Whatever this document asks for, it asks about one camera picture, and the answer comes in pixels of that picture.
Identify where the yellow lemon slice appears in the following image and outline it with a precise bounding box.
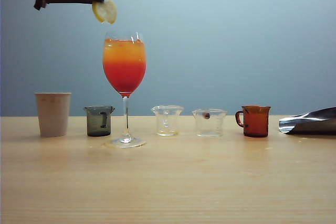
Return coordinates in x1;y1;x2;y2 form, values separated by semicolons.
91;0;118;25

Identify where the beige paper cup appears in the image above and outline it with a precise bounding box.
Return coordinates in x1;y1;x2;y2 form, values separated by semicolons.
34;92;72;138

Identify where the smoky grey measuring cup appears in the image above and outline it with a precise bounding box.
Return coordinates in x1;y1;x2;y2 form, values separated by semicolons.
83;105;116;137

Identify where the clear measuring cup yellow residue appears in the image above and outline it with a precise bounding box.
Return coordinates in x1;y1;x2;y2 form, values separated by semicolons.
150;105;184;137

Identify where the clear measuring cup red sticker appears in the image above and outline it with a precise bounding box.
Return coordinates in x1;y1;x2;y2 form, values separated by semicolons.
191;108;228;138

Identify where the amber glass measuring cup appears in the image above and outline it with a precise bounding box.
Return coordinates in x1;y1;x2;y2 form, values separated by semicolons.
235;105;271;138

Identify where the wine glass with orange-red drink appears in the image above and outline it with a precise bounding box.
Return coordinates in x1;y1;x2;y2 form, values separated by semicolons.
102;31;147;148

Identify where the silver foil pouch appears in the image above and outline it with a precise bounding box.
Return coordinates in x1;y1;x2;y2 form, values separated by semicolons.
278;106;336;135

